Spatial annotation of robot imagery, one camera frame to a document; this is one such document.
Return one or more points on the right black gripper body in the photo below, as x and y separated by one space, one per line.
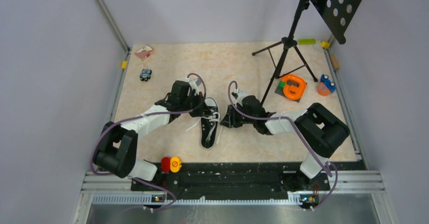
237 119

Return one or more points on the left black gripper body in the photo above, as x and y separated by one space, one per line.
191 101

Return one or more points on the white shoelace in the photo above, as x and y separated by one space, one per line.
199 115

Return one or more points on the black white canvas sneaker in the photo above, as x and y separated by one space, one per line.
209 123

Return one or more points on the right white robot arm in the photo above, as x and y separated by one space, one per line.
320 130

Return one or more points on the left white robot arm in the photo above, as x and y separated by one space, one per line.
116 147

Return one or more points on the blue owl toy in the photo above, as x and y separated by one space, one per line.
145 75

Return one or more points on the pink red box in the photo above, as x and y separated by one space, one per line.
144 52

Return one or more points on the red yellow emergency button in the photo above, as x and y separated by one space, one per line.
171 164

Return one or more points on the blue orange toy car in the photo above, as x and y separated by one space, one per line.
326 86

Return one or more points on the green block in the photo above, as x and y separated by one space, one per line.
306 41

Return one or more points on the wooden block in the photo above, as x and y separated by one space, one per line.
335 62

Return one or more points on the yellow corner block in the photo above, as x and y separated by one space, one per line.
325 44

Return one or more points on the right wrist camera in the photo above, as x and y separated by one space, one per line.
239 95

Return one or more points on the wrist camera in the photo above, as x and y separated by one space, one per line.
239 95
193 89

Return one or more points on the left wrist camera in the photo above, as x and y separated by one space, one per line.
193 89

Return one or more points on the orange ring toy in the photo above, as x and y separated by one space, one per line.
291 87

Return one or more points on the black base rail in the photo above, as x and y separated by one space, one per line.
237 181

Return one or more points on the white cable duct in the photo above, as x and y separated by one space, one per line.
147 200

